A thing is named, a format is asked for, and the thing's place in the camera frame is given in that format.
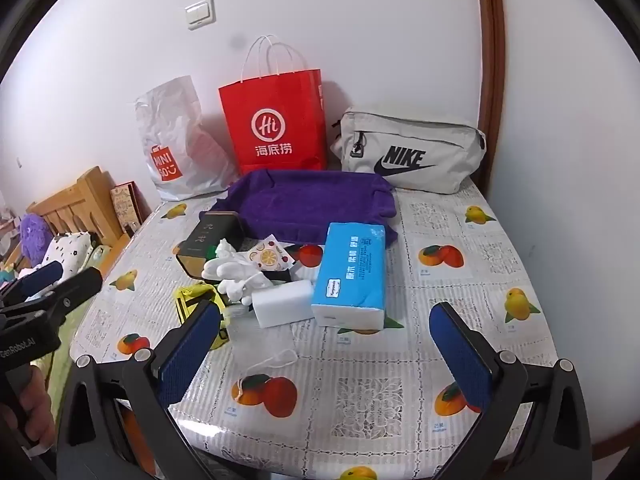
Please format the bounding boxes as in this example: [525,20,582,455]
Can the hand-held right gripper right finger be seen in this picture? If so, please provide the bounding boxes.
[429,301,593,480]

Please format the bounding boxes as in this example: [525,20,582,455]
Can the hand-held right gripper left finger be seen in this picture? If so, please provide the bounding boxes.
[56,299,224,480]

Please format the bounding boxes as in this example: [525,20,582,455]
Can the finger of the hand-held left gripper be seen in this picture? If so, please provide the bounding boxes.
[20,266,103,323]
[0,260,64,307]

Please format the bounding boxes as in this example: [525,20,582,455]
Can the yellow and black pouch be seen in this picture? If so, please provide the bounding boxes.
[172,282,231,348]

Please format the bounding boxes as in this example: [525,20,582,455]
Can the translucent mesh drawstring pouch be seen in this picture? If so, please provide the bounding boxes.
[234,349,298,401]

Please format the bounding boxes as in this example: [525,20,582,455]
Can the white tissue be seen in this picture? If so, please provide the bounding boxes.
[202,239,263,281]

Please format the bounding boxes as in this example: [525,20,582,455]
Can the white sponge block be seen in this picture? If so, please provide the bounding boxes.
[251,280,316,329]

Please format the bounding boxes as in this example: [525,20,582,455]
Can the fruit printed wipe packet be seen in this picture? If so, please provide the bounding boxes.
[244,238,297,273]

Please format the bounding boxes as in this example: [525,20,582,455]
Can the purple towel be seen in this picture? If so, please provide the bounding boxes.
[200,169,399,250]

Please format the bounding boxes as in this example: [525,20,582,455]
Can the person's left hand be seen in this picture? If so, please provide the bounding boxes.
[22,371,57,452]

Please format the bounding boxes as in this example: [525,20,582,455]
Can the white spotted pillow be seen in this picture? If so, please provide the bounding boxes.
[40,230,96,278]

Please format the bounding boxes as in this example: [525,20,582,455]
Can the pale green pillow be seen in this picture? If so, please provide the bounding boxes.
[87,244,113,273]

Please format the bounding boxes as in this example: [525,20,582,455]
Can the purple plush toy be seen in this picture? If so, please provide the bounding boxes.
[19,213,53,261]

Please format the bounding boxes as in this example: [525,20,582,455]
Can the fruit printed tablecloth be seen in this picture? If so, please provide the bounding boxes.
[70,175,561,480]

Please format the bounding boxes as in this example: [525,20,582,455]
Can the wooden bed headboard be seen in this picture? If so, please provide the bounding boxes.
[27,166,153,261]

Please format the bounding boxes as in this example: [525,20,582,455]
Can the brown patterned box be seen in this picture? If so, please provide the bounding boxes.
[110,182,143,235]

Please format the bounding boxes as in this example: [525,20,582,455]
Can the blue tissue pack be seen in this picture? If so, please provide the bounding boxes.
[311,221,387,331]

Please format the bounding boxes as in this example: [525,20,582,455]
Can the white plastic shopping bag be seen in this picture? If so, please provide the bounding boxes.
[134,75,241,202]

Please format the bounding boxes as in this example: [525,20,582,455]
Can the grey waist bag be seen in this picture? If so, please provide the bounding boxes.
[330,106,487,195]

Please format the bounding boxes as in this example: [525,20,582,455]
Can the red paper bag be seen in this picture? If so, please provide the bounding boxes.
[218,35,328,177]

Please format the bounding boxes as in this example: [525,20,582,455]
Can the brown wooden door frame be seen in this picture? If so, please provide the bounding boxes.
[472,0,506,196]

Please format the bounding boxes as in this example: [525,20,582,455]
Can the white wall light switch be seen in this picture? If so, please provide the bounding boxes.
[185,0,218,31]

